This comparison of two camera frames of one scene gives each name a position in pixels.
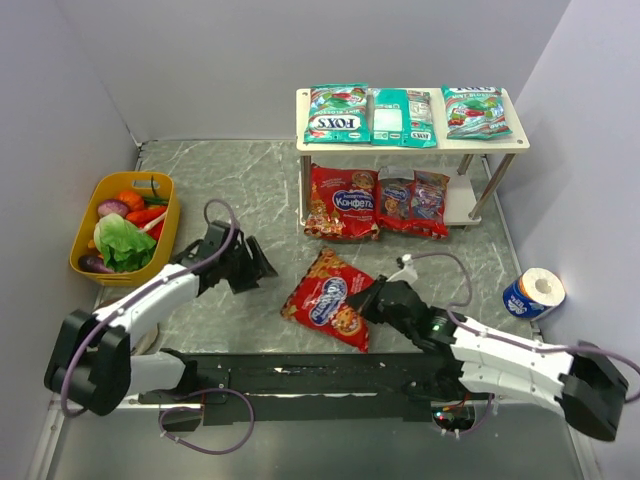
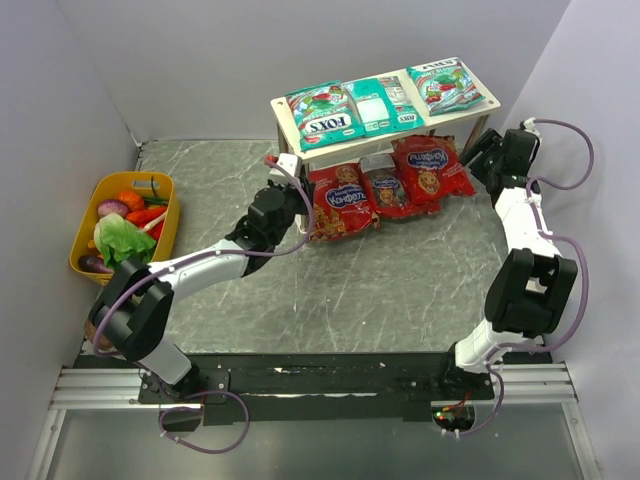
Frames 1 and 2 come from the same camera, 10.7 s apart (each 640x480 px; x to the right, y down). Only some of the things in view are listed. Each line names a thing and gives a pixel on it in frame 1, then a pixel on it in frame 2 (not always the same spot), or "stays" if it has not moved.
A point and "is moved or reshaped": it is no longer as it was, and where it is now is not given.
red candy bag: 411,202 is moved or reshaped
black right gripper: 379,299 -> 486,159
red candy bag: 319,300 -> 433,168
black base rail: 316,387 stays
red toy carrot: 142,216 stays
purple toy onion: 113,206 stays
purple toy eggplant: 91,263 stays
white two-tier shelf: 468,193 -> 285,122
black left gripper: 247,265 -> 304,187
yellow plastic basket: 101,186 stays
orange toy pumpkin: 133,201 stays
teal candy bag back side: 402,117 -> 382,106
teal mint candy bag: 475,112 -> 445,86
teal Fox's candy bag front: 338,113 stays
